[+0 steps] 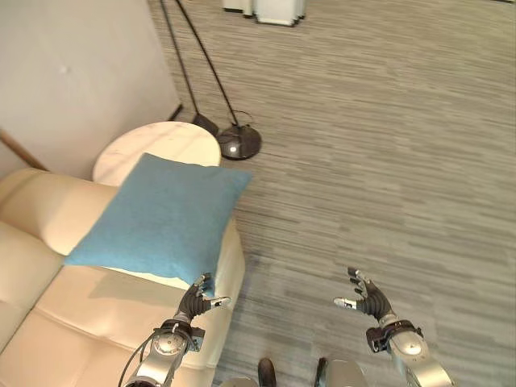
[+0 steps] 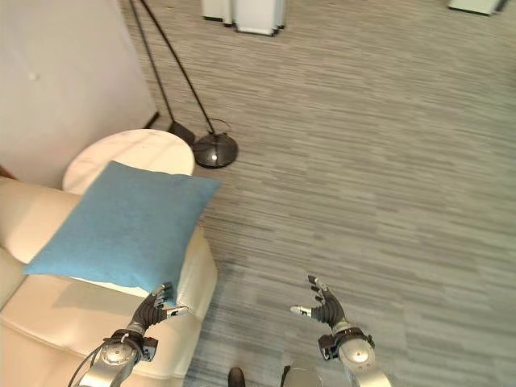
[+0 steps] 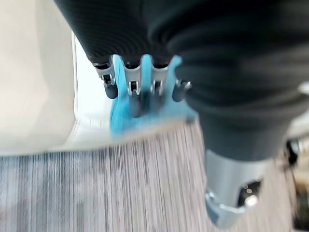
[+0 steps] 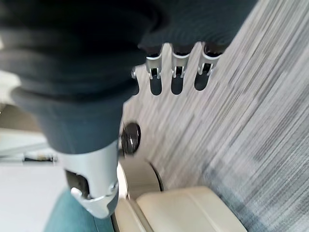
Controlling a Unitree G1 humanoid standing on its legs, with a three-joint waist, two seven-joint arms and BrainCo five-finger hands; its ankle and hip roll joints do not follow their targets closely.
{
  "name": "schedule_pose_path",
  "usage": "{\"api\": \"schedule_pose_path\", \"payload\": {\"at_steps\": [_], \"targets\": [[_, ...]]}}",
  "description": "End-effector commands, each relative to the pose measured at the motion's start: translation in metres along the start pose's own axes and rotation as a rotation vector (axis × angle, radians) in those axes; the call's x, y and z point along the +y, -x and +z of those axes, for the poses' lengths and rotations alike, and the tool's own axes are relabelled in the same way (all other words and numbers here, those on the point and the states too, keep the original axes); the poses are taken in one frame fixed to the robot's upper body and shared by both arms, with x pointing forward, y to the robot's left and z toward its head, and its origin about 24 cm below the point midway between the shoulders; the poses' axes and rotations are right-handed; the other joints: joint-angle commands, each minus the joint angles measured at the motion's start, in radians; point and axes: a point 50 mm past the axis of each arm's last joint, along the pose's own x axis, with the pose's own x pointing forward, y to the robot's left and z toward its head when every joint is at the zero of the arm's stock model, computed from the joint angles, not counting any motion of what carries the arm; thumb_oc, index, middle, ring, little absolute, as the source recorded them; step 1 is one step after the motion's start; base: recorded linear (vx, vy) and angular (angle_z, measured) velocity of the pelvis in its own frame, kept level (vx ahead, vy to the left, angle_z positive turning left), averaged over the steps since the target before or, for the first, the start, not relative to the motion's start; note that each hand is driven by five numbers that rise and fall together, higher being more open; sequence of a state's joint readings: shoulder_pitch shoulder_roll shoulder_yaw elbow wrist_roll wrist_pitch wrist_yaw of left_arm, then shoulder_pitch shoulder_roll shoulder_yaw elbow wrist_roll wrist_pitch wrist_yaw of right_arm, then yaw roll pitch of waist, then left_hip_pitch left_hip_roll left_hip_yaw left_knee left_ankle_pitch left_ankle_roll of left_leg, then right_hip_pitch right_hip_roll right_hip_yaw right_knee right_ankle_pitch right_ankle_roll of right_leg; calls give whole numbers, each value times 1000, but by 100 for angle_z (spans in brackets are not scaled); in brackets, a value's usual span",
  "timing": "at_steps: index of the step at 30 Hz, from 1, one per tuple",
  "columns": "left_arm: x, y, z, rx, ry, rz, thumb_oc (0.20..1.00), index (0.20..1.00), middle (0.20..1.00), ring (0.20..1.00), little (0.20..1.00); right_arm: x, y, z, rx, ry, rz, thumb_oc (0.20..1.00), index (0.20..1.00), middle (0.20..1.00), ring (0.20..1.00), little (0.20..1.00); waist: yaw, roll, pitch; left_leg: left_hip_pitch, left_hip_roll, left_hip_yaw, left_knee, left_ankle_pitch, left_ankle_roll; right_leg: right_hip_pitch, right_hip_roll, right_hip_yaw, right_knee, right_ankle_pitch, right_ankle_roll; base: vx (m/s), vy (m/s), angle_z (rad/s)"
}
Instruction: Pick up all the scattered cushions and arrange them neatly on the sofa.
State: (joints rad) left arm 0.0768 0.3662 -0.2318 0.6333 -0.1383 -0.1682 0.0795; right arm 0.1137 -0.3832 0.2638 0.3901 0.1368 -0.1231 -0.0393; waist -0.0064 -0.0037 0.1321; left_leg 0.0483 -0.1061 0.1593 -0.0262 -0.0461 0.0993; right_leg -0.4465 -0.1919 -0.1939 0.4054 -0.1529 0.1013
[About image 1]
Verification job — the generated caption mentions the wooden pole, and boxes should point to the wooden pole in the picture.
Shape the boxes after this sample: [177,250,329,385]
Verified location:
[0,128,50,172]

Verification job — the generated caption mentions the cream leather sofa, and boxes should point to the cream leather sofa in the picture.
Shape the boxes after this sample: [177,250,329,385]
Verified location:
[0,167,247,387]

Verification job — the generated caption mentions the blue square cushion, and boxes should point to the blue square cushion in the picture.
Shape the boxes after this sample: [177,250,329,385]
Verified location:
[64,152,254,298]

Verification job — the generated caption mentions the round white marble side table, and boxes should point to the round white marble side table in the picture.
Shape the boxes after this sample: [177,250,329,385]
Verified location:
[92,121,222,187]

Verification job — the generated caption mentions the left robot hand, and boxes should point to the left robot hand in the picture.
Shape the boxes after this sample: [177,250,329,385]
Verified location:
[176,273,232,324]

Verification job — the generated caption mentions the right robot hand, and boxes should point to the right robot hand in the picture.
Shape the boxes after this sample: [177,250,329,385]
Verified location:
[332,266,395,323]

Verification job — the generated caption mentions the black floor lamp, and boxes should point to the black floor lamp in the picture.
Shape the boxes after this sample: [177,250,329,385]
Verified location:
[160,0,263,161]

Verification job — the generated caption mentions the white cabinet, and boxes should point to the white cabinet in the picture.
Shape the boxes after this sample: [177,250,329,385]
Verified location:
[222,0,307,28]

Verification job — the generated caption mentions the robot silver legs and feet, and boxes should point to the robot silver legs and feet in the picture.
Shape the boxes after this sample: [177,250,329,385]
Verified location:
[219,356,368,387]

